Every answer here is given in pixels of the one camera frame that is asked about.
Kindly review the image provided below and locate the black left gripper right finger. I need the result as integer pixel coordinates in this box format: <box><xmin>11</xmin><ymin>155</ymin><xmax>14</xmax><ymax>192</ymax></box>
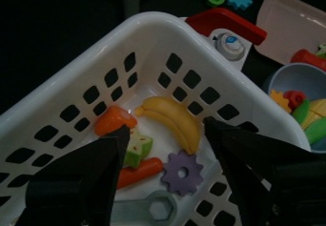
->
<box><xmin>204</xmin><ymin>116</ymin><xmax>326</xmax><ymax>226</ymax></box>

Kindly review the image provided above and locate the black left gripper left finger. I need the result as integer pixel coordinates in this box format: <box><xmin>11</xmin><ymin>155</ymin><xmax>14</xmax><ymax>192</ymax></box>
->
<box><xmin>14</xmin><ymin>124</ymin><xmax>131</xmax><ymax>226</ymax></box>

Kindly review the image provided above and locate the green apple slice toy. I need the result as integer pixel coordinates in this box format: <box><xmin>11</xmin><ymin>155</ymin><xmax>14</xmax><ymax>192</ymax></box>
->
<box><xmin>122</xmin><ymin>127</ymin><xmax>154</xmax><ymax>170</ymax></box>

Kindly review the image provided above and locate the orange toy carrot top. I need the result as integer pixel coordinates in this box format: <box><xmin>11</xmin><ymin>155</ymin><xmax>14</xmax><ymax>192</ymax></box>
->
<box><xmin>94</xmin><ymin>105</ymin><xmax>139</xmax><ymax>137</ymax></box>

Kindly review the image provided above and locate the orange toy carrot piece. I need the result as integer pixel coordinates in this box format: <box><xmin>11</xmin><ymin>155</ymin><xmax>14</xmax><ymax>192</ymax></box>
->
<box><xmin>117</xmin><ymin>156</ymin><xmax>165</xmax><ymax>190</ymax></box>

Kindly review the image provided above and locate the grey toy wrench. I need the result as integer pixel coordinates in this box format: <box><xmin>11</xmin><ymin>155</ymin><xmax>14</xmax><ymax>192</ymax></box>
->
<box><xmin>111</xmin><ymin>190</ymin><xmax>180</xmax><ymax>226</ymax></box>

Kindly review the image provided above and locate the purple toy gear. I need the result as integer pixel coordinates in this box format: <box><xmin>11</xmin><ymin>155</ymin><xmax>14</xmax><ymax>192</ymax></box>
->
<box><xmin>159</xmin><ymin>150</ymin><xmax>205</xmax><ymax>197</ymax></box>

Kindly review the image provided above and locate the toy corn cob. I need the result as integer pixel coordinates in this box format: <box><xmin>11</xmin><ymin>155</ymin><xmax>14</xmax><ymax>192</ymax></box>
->
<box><xmin>290</xmin><ymin>98</ymin><xmax>326</xmax><ymax>145</ymax></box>

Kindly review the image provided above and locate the yellow toy gear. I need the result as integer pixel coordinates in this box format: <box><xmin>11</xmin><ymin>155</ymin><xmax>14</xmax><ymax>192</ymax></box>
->
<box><xmin>269</xmin><ymin>89</ymin><xmax>293</xmax><ymax>113</ymax></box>

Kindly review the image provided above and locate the red toy gear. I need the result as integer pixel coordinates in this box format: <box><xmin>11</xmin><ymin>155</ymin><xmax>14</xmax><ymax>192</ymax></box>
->
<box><xmin>284</xmin><ymin>90</ymin><xmax>308</xmax><ymax>112</ymax></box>

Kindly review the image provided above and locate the yellow toy banana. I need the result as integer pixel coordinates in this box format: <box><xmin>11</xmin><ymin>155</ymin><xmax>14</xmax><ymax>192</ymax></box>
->
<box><xmin>134</xmin><ymin>95</ymin><xmax>204</xmax><ymax>155</ymax></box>

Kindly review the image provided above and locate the blue plastic bowl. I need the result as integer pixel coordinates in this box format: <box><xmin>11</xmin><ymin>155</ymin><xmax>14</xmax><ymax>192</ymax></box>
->
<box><xmin>262</xmin><ymin>62</ymin><xmax>326</xmax><ymax>154</ymax></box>

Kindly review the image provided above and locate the white plastic perforated basket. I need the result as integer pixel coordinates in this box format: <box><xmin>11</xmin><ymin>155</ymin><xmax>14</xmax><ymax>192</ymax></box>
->
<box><xmin>0</xmin><ymin>10</ymin><xmax>313</xmax><ymax>226</ymax></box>

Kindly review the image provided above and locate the red and white toy appliance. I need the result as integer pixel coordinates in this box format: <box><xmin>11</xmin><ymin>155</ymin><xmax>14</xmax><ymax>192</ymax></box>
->
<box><xmin>185</xmin><ymin>7</ymin><xmax>269</xmax><ymax>72</ymax></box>

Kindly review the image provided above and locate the pink plastic tray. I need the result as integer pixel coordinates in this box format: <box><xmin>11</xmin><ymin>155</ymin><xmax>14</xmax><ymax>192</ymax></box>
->
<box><xmin>254</xmin><ymin>0</ymin><xmax>326</xmax><ymax>66</ymax></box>

